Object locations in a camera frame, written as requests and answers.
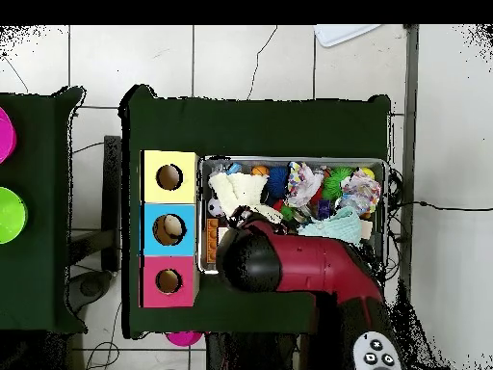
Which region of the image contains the cream quilted cloth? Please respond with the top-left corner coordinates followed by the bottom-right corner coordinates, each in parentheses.
top-left (207, 171), bottom-right (284, 225)

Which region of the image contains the mint quilted cloth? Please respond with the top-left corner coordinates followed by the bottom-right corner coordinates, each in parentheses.
top-left (297, 205), bottom-right (364, 245)

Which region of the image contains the wooden box with three holes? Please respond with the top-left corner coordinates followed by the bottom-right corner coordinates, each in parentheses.
top-left (139, 148), bottom-right (201, 309)

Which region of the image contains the clear mesh bin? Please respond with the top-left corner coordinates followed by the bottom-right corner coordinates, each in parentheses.
top-left (197, 154), bottom-right (389, 277)

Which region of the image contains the toy soccer ball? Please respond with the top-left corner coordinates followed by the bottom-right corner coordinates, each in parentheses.
top-left (206, 197), bottom-right (226, 218)

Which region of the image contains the blue spiky ball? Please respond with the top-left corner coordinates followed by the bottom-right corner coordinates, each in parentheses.
top-left (265, 165), bottom-right (290, 199)

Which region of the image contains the orange toy brick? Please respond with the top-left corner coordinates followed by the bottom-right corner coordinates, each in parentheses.
top-left (205, 217), bottom-right (221, 265)

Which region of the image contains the large colourful dotted cloth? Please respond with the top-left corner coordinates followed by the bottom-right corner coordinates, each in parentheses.
top-left (285, 160), bottom-right (324, 208)

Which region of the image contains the dark green table cloth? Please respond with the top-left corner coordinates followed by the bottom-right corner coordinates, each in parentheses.
top-left (0, 85), bottom-right (89, 335)
top-left (117, 83), bottom-right (393, 340)

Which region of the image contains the pale patterned crumpled cloth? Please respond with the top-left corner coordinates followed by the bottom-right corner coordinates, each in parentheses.
top-left (340, 168), bottom-right (383, 216)

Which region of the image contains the pink bowl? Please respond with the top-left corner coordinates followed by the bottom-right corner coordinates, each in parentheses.
top-left (165, 330), bottom-right (204, 348)
top-left (0, 105), bottom-right (18, 165)

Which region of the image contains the green bowl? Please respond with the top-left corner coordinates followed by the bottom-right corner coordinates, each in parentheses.
top-left (0, 186), bottom-right (29, 245)

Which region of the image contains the black cable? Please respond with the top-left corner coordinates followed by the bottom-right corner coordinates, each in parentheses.
top-left (388, 199), bottom-right (493, 212)

